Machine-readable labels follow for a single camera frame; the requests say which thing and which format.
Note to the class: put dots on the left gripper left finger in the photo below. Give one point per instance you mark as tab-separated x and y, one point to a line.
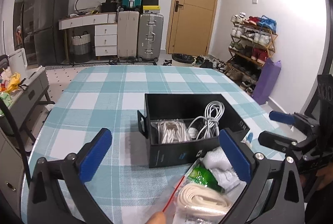
46	202

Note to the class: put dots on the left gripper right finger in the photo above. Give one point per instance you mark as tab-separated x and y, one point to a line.
273	192

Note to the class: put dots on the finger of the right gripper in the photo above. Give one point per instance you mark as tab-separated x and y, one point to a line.
278	142
282	117

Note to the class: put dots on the white plush toy blue ears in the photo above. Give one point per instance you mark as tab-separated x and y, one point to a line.
228	182

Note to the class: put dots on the white foam wrap piece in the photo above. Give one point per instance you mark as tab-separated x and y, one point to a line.
217	163

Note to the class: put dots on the green medicine sachet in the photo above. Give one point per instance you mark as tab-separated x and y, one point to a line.
197	173

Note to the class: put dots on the person's left hand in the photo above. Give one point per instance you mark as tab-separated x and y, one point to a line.
157	218

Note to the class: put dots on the purple bag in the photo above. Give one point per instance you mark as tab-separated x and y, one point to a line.
267	80

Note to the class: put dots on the wooden shoe rack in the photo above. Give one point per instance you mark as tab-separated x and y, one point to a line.
252	44

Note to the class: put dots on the black cardboard box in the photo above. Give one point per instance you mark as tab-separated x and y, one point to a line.
180	128

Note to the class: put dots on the teal checkered tablecloth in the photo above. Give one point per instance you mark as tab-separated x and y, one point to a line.
110	97

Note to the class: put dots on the grey side cabinet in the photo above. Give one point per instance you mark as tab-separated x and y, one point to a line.
34	92

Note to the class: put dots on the wooden door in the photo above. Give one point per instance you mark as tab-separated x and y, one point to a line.
190	26

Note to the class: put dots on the woven laundry basket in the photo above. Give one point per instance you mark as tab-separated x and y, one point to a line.
81	47

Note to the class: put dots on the silver aluminium suitcase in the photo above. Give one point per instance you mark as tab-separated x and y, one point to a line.
150	31

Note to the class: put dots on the beige suitcase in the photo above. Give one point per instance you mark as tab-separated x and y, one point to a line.
127	33

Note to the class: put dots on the white desk with drawers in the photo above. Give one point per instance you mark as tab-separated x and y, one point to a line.
103	32

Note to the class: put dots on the dark grey refrigerator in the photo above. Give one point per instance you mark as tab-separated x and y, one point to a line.
48	39

